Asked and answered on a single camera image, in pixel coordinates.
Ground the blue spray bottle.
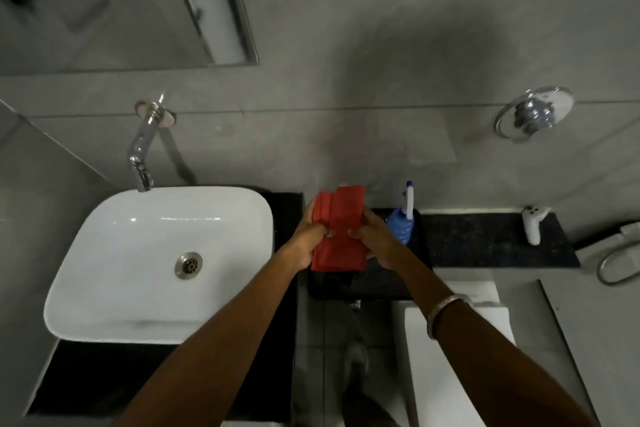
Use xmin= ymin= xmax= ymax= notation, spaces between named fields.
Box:
xmin=385 ymin=180 xmax=417 ymax=247

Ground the white ceramic sink basin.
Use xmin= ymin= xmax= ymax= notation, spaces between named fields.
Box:
xmin=42 ymin=186 xmax=275 ymax=346

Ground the wall mirror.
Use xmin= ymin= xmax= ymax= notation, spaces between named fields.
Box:
xmin=0 ymin=0 xmax=260 ymax=76

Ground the person's left hand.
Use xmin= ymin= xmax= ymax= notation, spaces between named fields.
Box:
xmin=279 ymin=199 xmax=335 ymax=273

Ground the white wall fixture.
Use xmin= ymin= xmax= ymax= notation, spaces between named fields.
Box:
xmin=574 ymin=222 xmax=640 ymax=272

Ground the silver bracelet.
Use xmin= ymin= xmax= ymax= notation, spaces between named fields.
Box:
xmin=425 ymin=293 xmax=475 ymax=341

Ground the white bidet sprayer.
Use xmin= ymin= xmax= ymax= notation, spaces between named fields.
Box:
xmin=521 ymin=205 xmax=551 ymax=247

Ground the white toilet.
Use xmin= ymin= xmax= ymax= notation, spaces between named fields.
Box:
xmin=391 ymin=282 xmax=517 ymax=427

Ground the grey shoe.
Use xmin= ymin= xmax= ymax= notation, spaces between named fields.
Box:
xmin=343 ymin=341 xmax=372 ymax=392

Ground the person's right hand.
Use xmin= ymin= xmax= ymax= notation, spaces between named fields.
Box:
xmin=347 ymin=206 xmax=410 ymax=272

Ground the person's left forearm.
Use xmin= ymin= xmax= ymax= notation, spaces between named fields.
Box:
xmin=111 ymin=248 xmax=304 ymax=427

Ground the chrome sink drain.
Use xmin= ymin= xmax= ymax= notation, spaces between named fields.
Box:
xmin=174 ymin=252 xmax=204 ymax=281

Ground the chrome wall faucet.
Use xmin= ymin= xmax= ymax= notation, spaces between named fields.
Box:
xmin=127 ymin=94 xmax=177 ymax=193

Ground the chrome sprayer hose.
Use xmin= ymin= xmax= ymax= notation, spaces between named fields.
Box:
xmin=596 ymin=241 xmax=640 ymax=287

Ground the round chrome wall valve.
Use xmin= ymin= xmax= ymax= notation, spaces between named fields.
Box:
xmin=493 ymin=86 xmax=576 ymax=144

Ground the red cloth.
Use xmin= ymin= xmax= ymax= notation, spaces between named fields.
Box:
xmin=310 ymin=185 xmax=370 ymax=274

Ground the person's right forearm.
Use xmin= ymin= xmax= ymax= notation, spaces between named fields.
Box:
xmin=382 ymin=250 xmax=599 ymax=427

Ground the black sink cabinet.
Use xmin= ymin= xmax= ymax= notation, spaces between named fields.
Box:
xmin=25 ymin=340 xmax=297 ymax=418

